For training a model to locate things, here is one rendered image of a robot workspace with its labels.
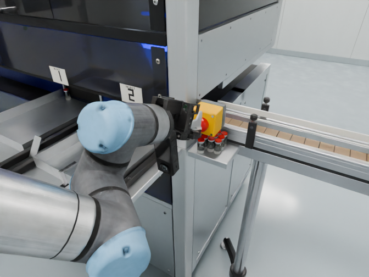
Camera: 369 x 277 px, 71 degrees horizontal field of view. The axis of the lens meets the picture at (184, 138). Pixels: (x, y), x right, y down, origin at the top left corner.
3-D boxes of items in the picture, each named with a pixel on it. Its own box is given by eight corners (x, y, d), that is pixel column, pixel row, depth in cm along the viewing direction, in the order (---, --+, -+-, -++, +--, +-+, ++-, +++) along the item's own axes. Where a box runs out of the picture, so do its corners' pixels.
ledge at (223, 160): (207, 134, 90) (207, 130, 89) (242, 145, 85) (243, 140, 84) (187, 155, 80) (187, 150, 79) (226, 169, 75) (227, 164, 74)
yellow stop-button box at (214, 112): (202, 120, 79) (203, 98, 75) (224, 126, 76) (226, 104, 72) (190, 131, 73) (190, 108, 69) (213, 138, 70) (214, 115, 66)
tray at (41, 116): (63, 95, 113) (61, 88, 111) (107, 109, 102) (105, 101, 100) (-21, 131, 88) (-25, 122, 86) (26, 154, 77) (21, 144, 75)
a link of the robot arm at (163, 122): (154, 151, 45) (118, 138, 48) (167, 148, 49) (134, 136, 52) (162, 108, 43) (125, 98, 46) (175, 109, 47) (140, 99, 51)
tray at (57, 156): (119, 116, 97) (118, 108, 95) (178, 136, 86) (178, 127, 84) (36, 166, 73) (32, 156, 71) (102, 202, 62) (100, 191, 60)
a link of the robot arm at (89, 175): (66, 234, 38) (91, 173, 34) (61, 185, 46) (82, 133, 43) (117, 234, 42) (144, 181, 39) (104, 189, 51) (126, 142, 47)
